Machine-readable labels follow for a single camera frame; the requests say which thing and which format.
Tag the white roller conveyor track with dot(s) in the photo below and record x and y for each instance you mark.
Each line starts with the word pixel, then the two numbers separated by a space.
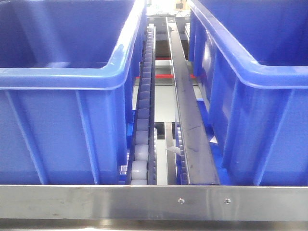
pixel 142 157

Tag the large blue destination bin right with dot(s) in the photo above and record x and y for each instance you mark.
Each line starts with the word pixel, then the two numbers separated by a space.
pixel 251 61

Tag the large blue destination bin left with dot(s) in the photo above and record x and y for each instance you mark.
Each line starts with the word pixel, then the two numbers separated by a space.
pixel 67 70

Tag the steel divider rail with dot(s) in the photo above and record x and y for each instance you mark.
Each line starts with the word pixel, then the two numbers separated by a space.
pixel 199 162

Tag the large blue destination bin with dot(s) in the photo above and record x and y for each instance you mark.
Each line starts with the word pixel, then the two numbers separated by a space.
pixel 67 70
pixel 251 61

